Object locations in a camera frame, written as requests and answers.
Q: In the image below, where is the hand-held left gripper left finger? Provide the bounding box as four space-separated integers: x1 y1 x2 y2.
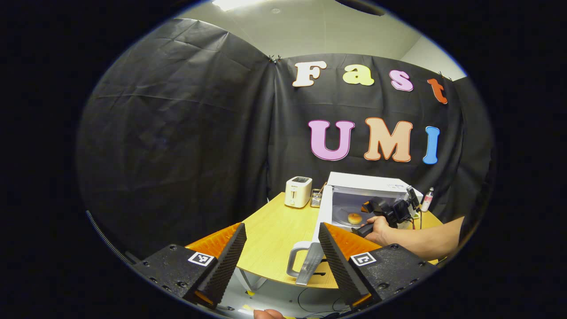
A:
133 222 247 310

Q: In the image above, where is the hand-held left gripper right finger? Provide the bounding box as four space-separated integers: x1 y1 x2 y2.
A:
318 222 437 311

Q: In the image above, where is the white microwave oven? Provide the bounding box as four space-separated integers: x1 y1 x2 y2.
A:
286 172 423 285

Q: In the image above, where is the white table leg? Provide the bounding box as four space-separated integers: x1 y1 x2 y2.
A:
233 267 268 293

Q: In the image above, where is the clear utensil holder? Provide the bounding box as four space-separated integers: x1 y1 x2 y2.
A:
310 183 327 208

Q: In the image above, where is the cream toaster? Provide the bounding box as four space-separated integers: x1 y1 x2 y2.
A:
284 176 313 209

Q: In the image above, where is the black backdrop cloth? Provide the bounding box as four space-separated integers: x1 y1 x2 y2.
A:
76 18 494 262

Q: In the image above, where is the ceiling light panel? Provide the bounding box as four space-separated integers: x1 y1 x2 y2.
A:
212 0 266 12

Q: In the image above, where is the black floor cable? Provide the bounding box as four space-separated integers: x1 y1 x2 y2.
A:
297 288 346 318

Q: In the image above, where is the black corrugated hose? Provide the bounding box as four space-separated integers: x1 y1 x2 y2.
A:
85 210 136 266

